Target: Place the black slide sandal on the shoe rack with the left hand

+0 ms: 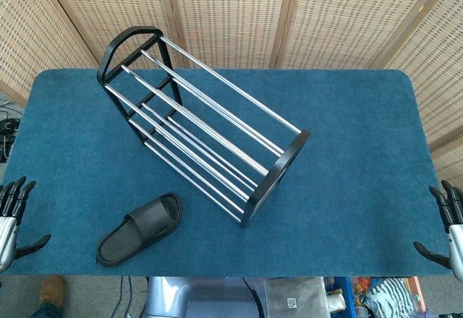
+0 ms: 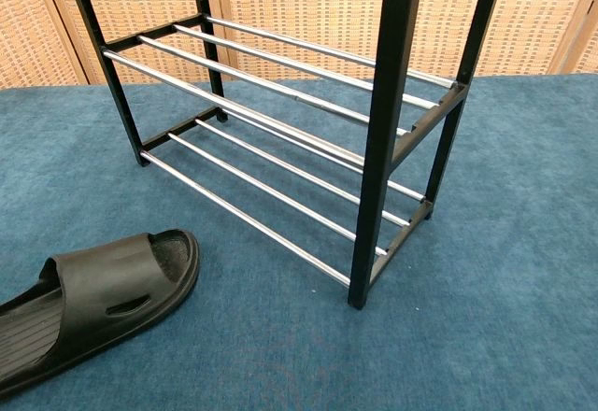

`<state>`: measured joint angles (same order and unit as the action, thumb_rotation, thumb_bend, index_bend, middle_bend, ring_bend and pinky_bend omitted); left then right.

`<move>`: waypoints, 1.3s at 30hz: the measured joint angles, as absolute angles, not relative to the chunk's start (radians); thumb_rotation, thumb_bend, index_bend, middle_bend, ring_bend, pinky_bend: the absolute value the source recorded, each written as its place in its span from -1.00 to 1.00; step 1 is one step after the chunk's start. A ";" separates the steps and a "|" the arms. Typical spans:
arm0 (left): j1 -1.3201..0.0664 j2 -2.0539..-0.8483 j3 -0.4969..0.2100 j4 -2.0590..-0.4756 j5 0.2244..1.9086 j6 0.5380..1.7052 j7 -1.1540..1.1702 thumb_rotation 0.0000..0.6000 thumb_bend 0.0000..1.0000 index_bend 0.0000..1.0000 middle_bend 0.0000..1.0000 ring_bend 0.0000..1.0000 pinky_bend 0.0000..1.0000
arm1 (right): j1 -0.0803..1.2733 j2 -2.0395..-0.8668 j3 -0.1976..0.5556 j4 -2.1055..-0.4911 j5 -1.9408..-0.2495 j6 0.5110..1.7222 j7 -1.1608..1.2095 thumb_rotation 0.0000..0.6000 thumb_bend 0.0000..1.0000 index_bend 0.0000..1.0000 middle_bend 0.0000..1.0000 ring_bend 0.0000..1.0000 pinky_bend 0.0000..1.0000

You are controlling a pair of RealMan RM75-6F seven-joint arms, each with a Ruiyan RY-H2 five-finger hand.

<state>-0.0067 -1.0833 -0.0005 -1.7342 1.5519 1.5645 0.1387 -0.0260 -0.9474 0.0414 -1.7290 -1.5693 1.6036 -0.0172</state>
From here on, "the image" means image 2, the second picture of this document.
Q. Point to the black rubber slide sandal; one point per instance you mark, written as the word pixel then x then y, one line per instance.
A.
pixel 93 285

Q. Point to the black metal shoe rack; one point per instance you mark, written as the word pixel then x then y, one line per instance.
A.
pixel 390 103

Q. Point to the blue carpet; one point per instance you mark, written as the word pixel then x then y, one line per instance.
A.
pixel 280 345

